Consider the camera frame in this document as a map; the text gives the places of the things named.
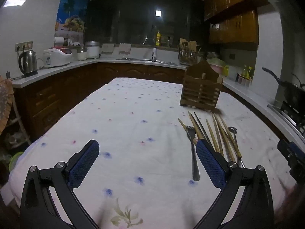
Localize wall power socket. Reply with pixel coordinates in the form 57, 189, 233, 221
15, 41, 33, 52

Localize gas stove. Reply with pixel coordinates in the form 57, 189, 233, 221
267, 100, 305, 134

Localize woven basket tray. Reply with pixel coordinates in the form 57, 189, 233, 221
0, 75, 14, 134

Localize white and red rice cooker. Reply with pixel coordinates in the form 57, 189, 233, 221
43, 47, 73, 68

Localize dark wooden lower cabinets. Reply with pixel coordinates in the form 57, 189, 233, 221
13, 63, 189, 141

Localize pile of mixed chopsticks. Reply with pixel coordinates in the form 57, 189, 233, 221
178, 111, 243, 163

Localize black frying pan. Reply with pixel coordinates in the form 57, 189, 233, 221
262, 67, 305, 96

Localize steel pot with lid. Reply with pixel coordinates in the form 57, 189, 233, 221
84, 41, 100, 59

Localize dark kitchen window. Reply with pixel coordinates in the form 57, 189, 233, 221
88, 0, 205, 46

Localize wooden slatted utensil holder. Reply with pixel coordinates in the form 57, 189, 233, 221
179, 60, 224, 113

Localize ceiling light panel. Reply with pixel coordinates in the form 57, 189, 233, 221
3, 0, 26, 8

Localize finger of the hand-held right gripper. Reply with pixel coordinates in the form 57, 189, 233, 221
278, 139, 297, 165

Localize wooden upper wall cabinets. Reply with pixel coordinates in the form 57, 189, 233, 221
203, 0, 273, 45

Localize metal fork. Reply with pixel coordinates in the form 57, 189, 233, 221
186, 125, 201, 182

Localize person's right forearm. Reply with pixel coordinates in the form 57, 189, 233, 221
274, 188, 305, 229

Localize green bowl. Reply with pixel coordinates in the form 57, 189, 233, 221
9, 151, 25, 173

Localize steel kitchen sink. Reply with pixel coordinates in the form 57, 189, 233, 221
116, 57, 179, 66

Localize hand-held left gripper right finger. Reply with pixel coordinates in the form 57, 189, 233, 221
193, 139, 274, 229

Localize white floral tablecloth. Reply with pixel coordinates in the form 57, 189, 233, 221
9, 77, 301, 229

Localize tropical fruit wall poster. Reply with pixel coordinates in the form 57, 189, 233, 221
55, 0, 89, 39

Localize metal spoon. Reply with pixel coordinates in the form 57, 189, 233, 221
228, 126, 246, 169

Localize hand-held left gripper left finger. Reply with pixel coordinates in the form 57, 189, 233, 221
20, 139, 100, 229

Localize white kitchen countertop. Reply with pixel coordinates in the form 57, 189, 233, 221
11, 56, 305, 146

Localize cooking oil bottles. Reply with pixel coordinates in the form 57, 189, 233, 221
242, 65, 254, 80

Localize pink and green food containers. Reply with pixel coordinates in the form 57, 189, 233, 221
207, 57, 226, 75

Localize beige hanging dish cloth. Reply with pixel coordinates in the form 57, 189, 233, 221
118, 43, 132, 55
102, 43, 115, 54

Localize dish rack with utensils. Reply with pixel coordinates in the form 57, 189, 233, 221
178, 38, 199, 66

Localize steel electric kettle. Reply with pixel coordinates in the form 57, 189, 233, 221
18, 50, 39, 78

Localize pink spice jars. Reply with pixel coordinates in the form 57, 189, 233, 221
237, 75, 252, 86

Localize white jar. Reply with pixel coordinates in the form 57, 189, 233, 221
76, 48, 88, 61

